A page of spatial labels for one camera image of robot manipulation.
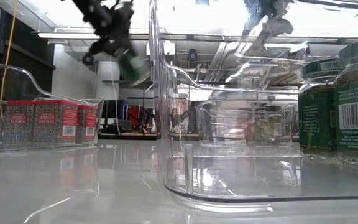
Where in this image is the long ceiling light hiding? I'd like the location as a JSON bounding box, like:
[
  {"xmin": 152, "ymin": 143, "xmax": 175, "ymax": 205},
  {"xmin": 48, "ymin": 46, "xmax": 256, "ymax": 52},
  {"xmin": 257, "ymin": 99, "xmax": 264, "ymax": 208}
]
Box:
[{"xmin": 37, "ymin": 30, "xmax": 150, "ymax": 40}]

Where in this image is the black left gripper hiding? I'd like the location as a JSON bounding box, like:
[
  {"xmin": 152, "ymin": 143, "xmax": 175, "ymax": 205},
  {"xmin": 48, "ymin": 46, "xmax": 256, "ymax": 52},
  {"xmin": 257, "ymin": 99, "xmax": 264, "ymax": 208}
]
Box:
[{"xmin": 88, "ymin": 2, "xmax": 135, "ymax": 57}]

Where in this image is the white cylindrical tank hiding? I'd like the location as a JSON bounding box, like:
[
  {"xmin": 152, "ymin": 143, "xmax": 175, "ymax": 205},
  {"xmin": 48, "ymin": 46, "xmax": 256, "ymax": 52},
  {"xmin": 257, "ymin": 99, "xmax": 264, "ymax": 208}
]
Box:
[{"xmin": 96, "ymin": 61, "xmax": 121, "ymax": 101}]

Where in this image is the black lid jar red spice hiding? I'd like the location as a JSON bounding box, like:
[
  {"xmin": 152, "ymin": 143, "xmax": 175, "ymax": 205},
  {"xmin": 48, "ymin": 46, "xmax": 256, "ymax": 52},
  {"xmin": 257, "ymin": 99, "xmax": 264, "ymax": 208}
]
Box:
[{"xmin": 243, "ymin": 107, "xmax": 257, "ymax": 144}]

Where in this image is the black shelving unit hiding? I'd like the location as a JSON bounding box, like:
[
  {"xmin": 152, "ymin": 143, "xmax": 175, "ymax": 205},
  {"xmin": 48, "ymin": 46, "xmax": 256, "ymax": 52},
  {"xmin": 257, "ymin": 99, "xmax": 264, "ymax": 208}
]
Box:
[{"xmin": 0, "ymin": 0, "xmax": 56, "ymax": 101}]

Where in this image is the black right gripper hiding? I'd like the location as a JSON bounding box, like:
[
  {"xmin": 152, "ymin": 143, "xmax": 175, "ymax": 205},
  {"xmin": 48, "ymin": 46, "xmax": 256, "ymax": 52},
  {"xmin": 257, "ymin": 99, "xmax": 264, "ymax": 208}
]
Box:
[{"xmin": 253, "ymin": 17, "xmax": 295, "ymax": 43}]

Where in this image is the black lid jar brown spice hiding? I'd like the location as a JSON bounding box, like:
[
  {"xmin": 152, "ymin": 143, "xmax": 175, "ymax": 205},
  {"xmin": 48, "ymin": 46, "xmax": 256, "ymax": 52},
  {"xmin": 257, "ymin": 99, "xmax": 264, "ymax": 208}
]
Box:
[{"xmin": 255, "ymin": 107, "xmax": 273, "ymax": 144}]

